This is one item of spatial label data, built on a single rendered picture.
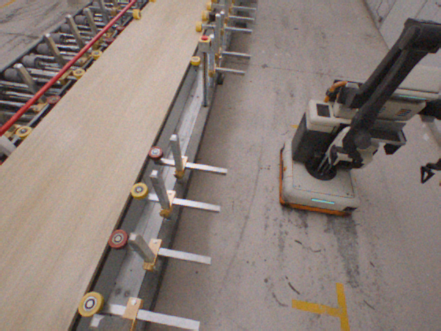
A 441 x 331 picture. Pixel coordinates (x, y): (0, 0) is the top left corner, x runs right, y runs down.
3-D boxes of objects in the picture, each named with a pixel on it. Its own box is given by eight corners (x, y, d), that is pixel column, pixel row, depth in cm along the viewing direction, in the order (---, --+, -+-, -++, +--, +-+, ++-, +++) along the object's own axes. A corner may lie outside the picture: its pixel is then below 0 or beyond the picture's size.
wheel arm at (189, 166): (227, 172, 137) (227, 168, 134) (226, 176, 135) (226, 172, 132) (157, 161, 140) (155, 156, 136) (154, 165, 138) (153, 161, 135)
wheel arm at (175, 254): (211, 258, 109) (211, 256, 105) (209, 266, 107) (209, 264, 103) (124, 242, 112) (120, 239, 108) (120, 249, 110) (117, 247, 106)
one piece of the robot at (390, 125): (339, 135, 146) (357, 109, 128) (383, 142, 144) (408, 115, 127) (342, 154, 137) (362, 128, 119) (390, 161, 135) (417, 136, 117)
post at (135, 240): (161, 265, 120) (139, 233, 81) (160, 272, 118) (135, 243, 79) (155, 263, 120) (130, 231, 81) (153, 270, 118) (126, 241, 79)
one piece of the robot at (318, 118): (287, 148, 232) (318, 74, 164) (341, 157, 229) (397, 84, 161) (287, 176, 213) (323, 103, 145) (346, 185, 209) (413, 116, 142)
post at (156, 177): (174, 217, 131) (160, 169, 92) (172, 223, 129) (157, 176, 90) (168, 216, 131) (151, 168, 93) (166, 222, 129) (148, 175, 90)
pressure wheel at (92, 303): (91, 321, 92) (78, 320, 82) (90, 300, 96) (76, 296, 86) (112, 312, 94) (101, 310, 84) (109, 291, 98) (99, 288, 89)
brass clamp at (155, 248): (164, 243, 112) (162, 239, 108) (155, 272, 105) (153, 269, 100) (152, 240, 113) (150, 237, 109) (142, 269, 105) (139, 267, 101)
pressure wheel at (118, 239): (116, 256, 106) (107, 249, 97) (116, 239, 111) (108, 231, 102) (134, 252, 108) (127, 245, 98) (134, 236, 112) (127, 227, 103)
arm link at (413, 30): (446, 26, 74) (411, 22, 74) (453, 35, 70) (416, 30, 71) (369, 122, 109) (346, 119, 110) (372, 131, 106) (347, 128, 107)
